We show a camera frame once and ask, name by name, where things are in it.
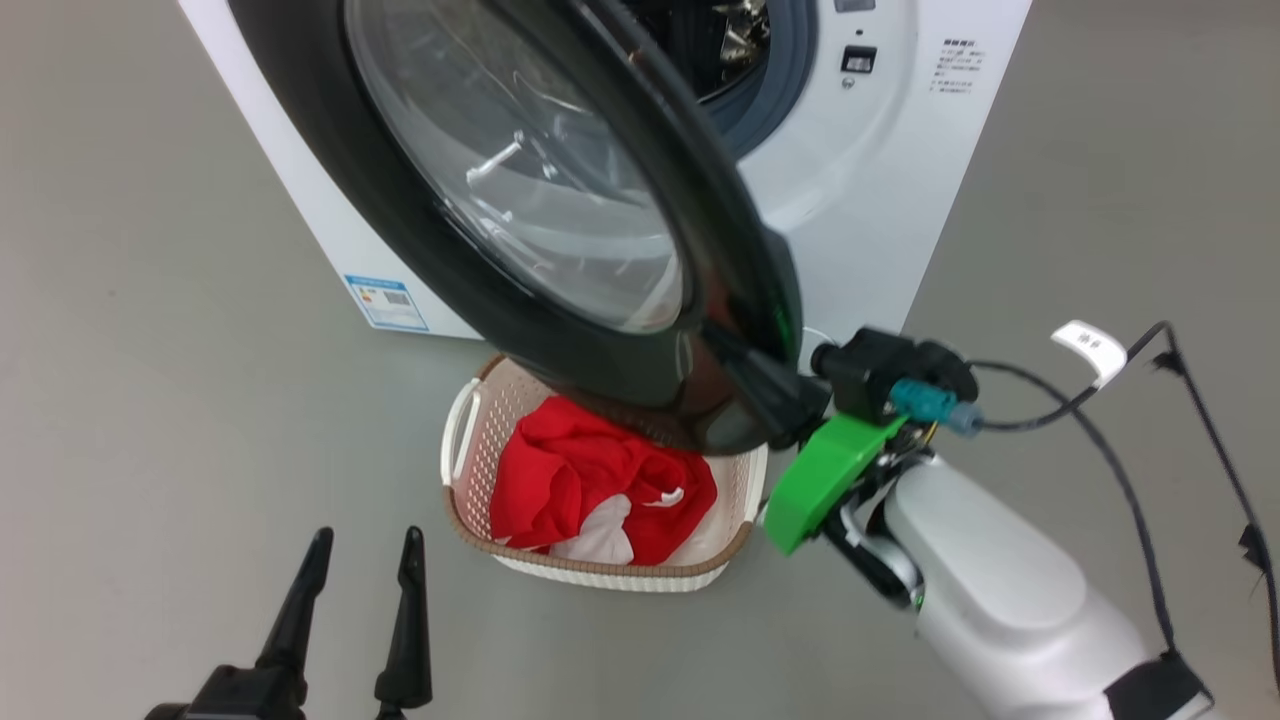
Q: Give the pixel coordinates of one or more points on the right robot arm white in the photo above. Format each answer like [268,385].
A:
[1000,590]

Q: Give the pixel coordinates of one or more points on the red and white garment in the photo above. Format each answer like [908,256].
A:
[580,470]

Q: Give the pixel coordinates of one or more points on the black round glass washer door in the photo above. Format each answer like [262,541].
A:
[300,130]

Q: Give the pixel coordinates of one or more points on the blue energy label sticker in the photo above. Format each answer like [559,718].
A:
[387,302]

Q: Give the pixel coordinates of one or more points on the small printed text label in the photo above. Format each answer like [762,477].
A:
[955,66]

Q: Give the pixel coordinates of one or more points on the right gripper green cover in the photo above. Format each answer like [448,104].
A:
[825,480]

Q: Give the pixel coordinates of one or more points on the grey warning sticker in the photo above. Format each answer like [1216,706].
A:
[853,5]

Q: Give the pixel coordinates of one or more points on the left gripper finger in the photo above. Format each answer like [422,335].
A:
[408,630]
[295,620]

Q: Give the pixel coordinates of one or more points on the white front-load washing machine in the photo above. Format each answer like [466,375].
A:
[860,200]

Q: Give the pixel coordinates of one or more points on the cream basket with brown rim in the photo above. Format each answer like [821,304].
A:
[480,430]

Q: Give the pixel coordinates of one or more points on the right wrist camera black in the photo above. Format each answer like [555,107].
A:
[875,365]

